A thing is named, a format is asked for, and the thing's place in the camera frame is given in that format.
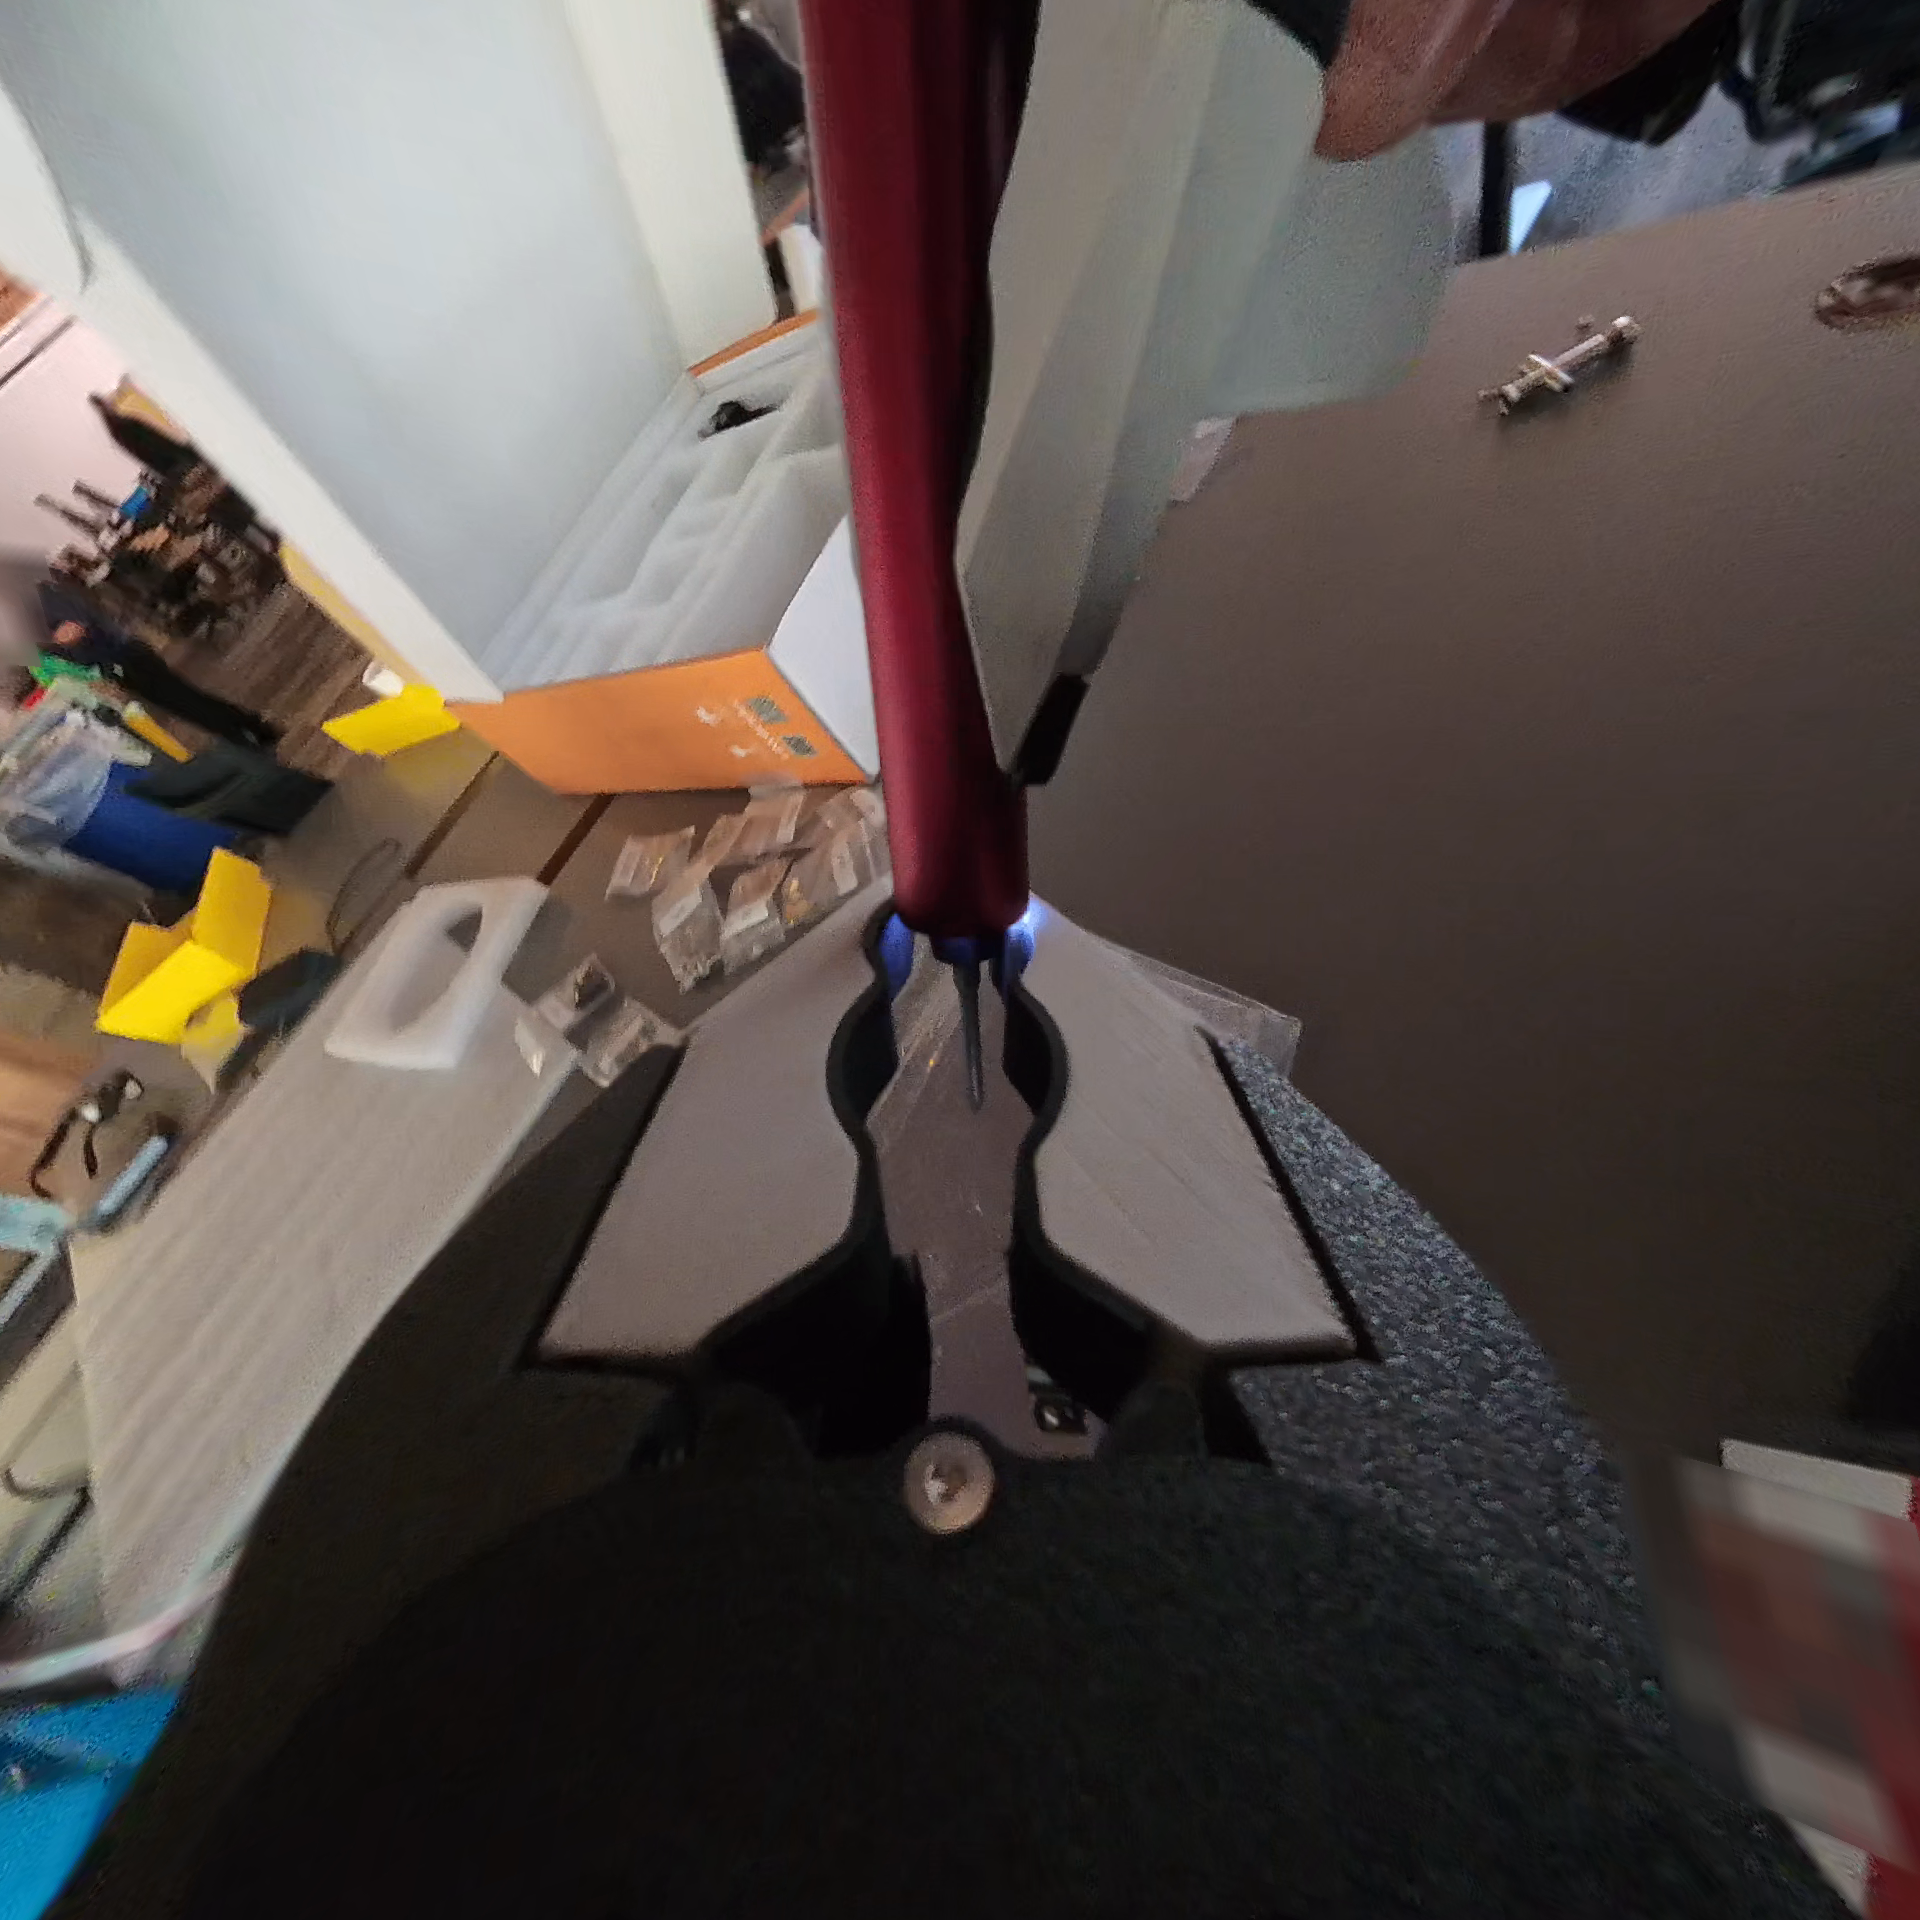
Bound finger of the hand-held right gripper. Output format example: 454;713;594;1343
958;0;1249;795

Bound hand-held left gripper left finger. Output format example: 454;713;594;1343
537;911;904;1364

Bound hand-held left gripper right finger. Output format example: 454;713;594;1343
1004;921;1366;1364

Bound red electric screwdriver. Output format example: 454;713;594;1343
794;0;1042;1115

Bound wood-edged grey desk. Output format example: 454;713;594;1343
0;717;502;1292

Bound person's right hand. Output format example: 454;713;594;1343
1313;0;1726;162

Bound large clear plastic bag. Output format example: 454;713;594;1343
878;902;1303;1449

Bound metal bolt assembly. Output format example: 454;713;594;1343
1477;312;1645;419

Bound group of small screw bags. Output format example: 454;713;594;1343
514;783;892;1084

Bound white foam block with hole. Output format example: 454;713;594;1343
322;878;553;1079

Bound white foam sheet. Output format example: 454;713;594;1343
68;960;710;1641

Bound orange white cardboard box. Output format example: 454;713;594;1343
447;306;887;796

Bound black computer mouse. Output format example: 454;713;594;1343
225;950;342;1042

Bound small yellow box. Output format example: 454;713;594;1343
321;681;461;754

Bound large open yellow box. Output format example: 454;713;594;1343
95;847;275;1049

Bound black bin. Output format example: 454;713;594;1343
127;738;338;839

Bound black eyeglasses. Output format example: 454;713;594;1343
26;1069;150;1190

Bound blue bin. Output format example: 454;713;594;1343
63;754;254;891

